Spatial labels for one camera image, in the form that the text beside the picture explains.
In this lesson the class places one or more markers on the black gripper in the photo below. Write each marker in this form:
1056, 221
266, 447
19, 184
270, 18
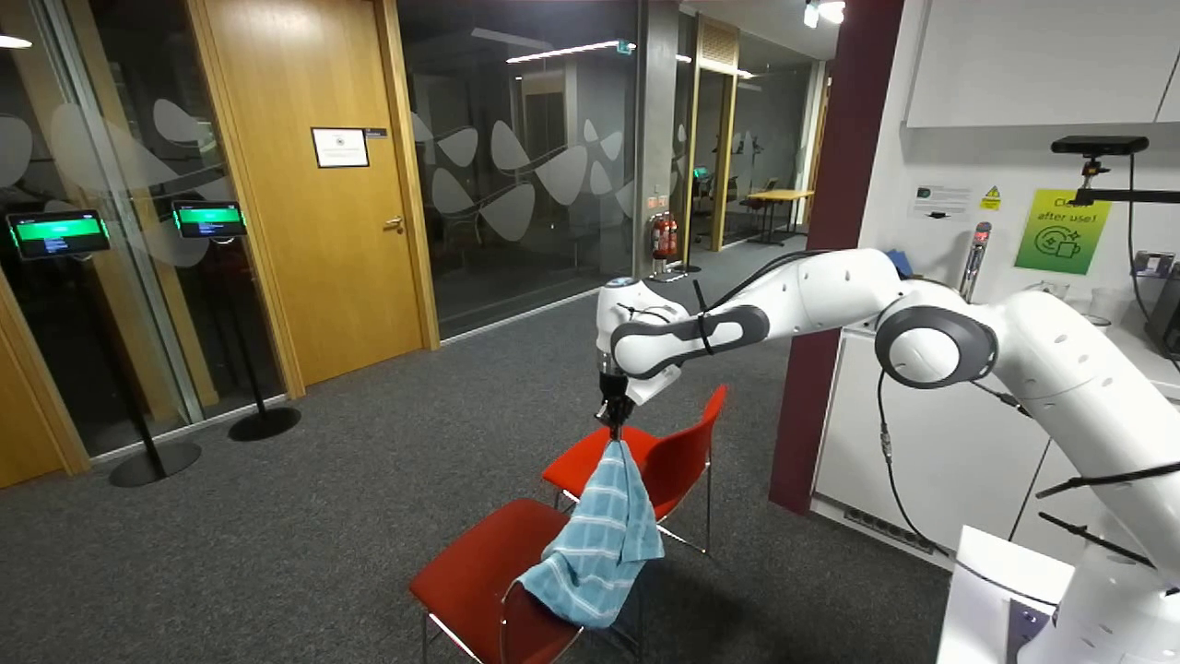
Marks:
615, 397

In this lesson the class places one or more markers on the blue striped towel cloth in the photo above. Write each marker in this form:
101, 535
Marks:
604, 538

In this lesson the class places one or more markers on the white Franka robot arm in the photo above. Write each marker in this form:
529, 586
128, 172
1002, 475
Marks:
1071, 371

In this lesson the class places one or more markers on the white robot base table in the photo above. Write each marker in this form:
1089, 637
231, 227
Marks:
997, 593

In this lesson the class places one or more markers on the red plastic chair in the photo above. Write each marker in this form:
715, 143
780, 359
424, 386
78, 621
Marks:
688, 456
480, 577

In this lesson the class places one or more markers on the red fire extinguisher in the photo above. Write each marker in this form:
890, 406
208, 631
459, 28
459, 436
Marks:
667, 236

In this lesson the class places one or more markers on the wide wooden door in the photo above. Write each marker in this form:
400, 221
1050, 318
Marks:
334, 283

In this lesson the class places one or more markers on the white low cabinet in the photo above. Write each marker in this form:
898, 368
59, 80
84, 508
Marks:
947, 456

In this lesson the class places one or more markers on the large framed door sign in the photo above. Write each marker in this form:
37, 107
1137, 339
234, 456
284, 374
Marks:
342, 146

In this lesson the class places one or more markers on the yellow warning sticker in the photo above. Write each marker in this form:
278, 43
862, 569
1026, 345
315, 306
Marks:
990, 198

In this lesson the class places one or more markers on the tablet kiosk floor stand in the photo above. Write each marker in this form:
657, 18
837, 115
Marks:
208, 219

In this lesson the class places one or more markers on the white upper cabinet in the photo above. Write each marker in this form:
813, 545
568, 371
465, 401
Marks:
1044, 61

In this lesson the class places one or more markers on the narrow wooden door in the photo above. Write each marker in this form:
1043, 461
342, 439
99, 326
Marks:
32, 418

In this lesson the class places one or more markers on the white wall label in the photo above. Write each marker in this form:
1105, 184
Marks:
943, 200

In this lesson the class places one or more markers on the green wall poster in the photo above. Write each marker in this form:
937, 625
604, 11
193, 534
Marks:
1062, 232

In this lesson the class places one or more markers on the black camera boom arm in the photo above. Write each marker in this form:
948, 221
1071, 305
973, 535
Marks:
1125, 192

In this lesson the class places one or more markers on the black stereo camera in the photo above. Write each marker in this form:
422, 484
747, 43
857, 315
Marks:
1102, 146

